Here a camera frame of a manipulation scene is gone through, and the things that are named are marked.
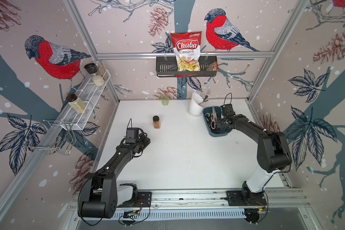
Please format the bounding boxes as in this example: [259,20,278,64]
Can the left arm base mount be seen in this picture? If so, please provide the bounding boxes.
[117,184,152,208]

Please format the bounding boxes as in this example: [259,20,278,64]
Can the red pepper spice jar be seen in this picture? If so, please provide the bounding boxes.
[152,116,161,129]

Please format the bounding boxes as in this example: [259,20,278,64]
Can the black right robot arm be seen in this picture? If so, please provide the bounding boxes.
[220,104,292,196]

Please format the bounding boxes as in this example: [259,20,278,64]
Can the pink kitchen scissors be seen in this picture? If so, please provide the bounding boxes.
[210,106,217,130]

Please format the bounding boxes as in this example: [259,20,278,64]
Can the yellow spice jar on shelf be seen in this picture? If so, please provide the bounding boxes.
[66,94,86,115]

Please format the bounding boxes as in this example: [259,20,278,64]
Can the white cylindrical utensil holder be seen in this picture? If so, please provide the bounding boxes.
[188,92,204,117]

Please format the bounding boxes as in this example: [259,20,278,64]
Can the glass jar behind on shelf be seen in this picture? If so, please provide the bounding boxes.
[95,61,108,80]

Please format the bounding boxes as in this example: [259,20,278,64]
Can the black wall basket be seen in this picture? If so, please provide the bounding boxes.
[156,56,218,78]

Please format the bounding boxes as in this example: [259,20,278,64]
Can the black-lid spice jar on shelf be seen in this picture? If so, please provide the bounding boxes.
[84,63,105,87]

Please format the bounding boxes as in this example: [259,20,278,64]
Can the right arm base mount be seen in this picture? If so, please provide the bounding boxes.
[225,188,267,207]

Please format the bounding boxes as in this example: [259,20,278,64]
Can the red Chuba chips bag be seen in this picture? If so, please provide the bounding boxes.
[170,32,202,71]

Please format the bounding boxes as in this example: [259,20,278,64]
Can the wire rack hooks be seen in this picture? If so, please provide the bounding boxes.
[22,119,76,156]

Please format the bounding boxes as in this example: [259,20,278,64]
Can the green glass cup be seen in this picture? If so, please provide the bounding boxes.
[160,94,170,106]

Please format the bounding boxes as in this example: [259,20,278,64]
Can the white wire wall shelf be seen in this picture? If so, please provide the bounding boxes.
[52,70,111,130]

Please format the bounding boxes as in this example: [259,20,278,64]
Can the circuit board with wires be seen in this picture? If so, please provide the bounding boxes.
[118,210,151,227]

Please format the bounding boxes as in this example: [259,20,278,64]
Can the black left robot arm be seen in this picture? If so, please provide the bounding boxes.
[78,127,150,219]

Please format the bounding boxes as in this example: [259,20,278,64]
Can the teal plastic storage box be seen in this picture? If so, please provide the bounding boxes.
[203,106,231,138]

